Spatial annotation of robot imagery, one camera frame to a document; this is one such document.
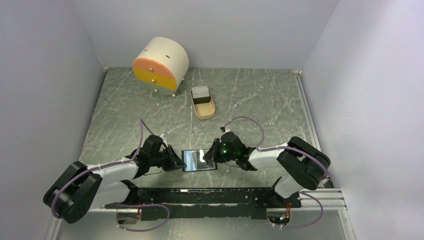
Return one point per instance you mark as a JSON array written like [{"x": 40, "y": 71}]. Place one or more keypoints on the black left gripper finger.
[
  {"x": 173, "y": 168},
  {"x": 174, "y": 159}
]

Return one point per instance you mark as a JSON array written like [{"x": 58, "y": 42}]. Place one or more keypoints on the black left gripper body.
[{"x": 163, "y": 158}]

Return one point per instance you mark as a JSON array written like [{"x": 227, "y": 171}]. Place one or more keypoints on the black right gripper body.
[{"x": 223, "y": 154}]

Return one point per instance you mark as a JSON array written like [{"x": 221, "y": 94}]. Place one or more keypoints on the credit card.
[{"x": 201, "y": 162}]

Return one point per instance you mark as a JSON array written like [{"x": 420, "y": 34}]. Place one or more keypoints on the black leather card holder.
[{"x": 194, "y": 162}]

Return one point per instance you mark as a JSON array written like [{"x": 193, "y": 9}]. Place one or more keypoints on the beige oval plastic tray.
[{"x": 204, "y": 111}]

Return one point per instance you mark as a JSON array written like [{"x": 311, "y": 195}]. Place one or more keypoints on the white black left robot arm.
[{"x": 81, "y": 187}]

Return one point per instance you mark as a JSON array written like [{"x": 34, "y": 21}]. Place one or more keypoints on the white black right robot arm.
[{"x": 306, "y": 165}]

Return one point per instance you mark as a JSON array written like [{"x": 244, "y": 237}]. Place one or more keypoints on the stack of credit cards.
[{"x": 200, "y": 95}]

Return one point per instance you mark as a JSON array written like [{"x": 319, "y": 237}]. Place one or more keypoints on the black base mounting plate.
[{"x": 179, "y": 203}]

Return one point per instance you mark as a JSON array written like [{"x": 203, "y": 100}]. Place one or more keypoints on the cream mini drawer cabinet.
[{"x": 161, "y": 66}]

